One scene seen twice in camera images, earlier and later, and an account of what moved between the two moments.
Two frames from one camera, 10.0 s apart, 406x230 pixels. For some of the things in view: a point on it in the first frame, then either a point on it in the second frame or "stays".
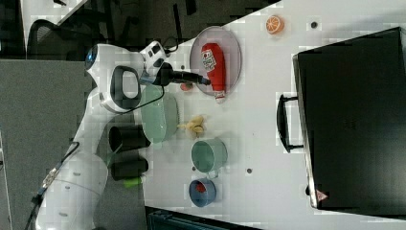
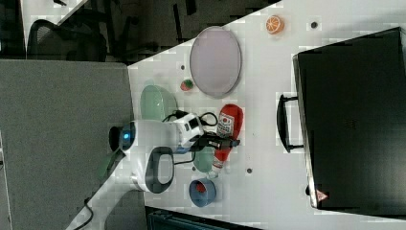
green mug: x=209 y=155 stays
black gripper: x=166 y=76 → x=199 y=142
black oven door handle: x=282 y=124 stays
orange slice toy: x=275 y=24 stays
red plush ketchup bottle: x=213 y=59 → x=230 y=122
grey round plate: x=233 y=57 stays
